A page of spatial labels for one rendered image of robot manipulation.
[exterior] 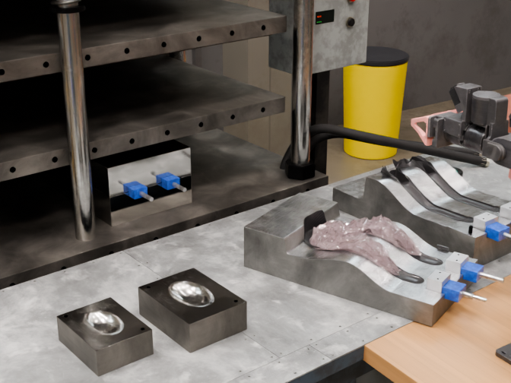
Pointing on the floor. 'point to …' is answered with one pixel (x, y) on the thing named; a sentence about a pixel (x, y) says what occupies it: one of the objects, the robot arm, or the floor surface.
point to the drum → (374, 99)
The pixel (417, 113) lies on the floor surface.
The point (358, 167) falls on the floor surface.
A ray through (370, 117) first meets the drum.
